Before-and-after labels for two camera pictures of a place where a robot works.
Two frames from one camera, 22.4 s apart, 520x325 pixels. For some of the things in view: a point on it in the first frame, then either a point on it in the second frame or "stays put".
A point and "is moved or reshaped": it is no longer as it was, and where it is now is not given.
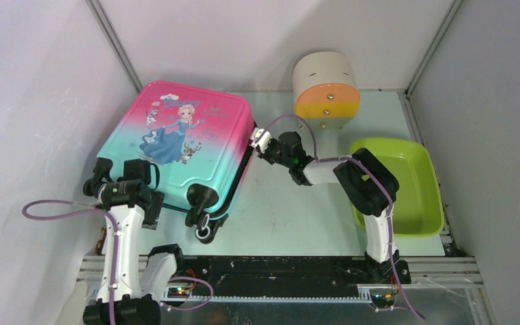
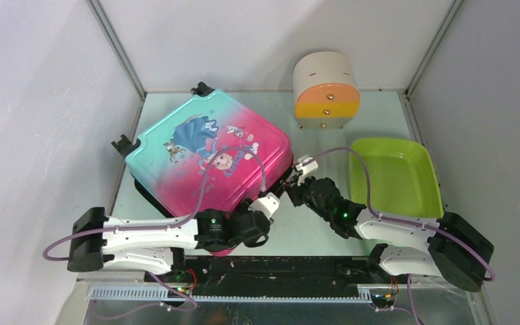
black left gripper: [149, 220] to [251, 242]
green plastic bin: [418, 210] stays put
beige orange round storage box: [326, 91] stays put
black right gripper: [266, 154] to [294, 190]
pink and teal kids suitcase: [198, 137] is moved or reshaped
